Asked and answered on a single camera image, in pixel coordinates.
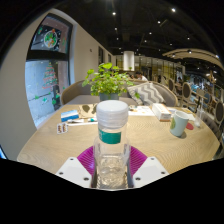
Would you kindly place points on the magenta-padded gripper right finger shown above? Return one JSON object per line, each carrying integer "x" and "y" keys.
{"x": 150, "y": 171}

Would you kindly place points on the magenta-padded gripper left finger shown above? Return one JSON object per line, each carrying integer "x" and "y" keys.
{"x": 75, "y": 171}

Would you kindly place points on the clear bottle with white cap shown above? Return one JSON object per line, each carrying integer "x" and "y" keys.
{"x": 111, "y": 150}

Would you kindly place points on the small blister pack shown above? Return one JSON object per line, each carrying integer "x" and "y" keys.
{"x": 62, "y": 128}

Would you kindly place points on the white pen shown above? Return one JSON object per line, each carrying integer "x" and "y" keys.
{"x": 80, "y": 122}

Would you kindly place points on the blue tissue pack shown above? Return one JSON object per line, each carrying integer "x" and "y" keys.
{"x": 70, "y": 115}

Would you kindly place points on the flat round red coaster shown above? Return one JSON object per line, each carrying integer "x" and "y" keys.
{"x": 190, "y": 126}

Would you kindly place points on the white and orange tissue box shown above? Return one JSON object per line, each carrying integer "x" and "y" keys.
{"x": 161, "y": 111}

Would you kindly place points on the white printed leaflet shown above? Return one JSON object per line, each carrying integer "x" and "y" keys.
{"x": 141, "y": 110}

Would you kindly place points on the spotted beige pouch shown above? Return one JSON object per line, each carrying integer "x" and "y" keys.
{"x": 87, "y": 110}

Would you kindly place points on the grey chevron cushion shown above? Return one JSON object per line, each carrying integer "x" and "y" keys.
{"x": 146, "y": 94}

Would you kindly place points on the grey tufted armchair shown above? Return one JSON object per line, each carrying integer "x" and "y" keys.
{"x": 211, "y": 124}

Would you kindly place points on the grey curved sofa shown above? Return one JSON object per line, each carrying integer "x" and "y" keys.
{"x": 75, "y": 93}

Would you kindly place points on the group of round-backed chairs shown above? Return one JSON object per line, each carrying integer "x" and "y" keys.
{"x": 186, "y": 90}

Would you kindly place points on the green potted plant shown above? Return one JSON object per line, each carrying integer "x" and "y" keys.
{"x": 106, "y": 81}

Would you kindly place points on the person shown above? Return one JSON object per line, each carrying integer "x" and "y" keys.
{"x": 140, "y": 76}

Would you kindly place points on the white round pillar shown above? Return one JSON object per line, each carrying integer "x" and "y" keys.
{"x": 128, "y": 60}

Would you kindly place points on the round window poster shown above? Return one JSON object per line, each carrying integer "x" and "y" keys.
{"x": 50, "y": 39}

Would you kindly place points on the group of ceiling spotlights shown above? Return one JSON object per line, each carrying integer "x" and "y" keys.
{"x": 114, "y": 13}

